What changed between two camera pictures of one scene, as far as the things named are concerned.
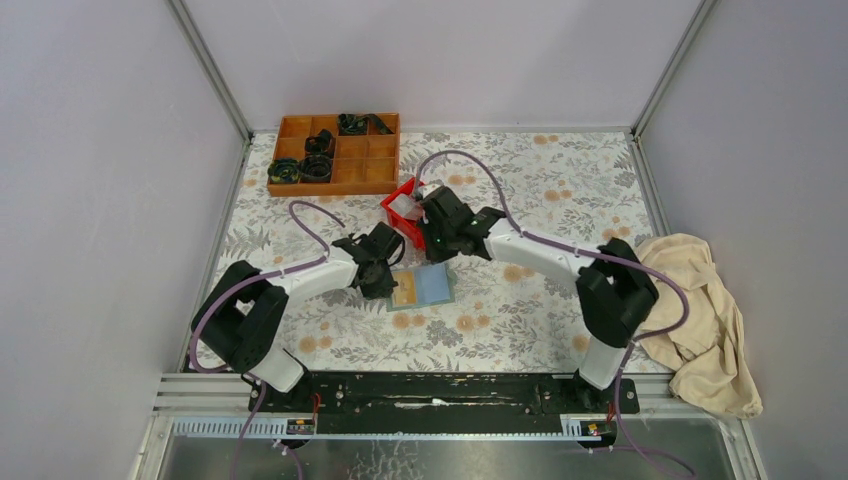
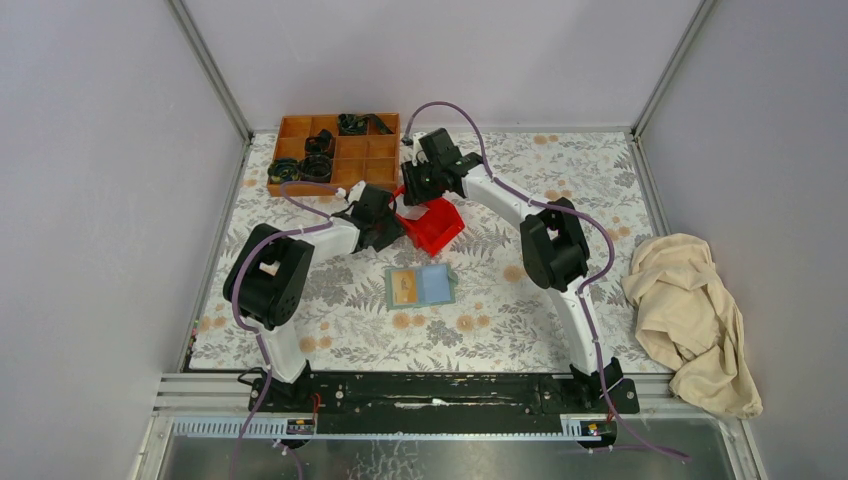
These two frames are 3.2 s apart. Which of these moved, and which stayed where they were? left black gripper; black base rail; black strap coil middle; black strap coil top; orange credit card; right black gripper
Moved: left black gripper; right black gripper
Stayed: black strap coil middle; black base rail; orange credit card; black strap coil top
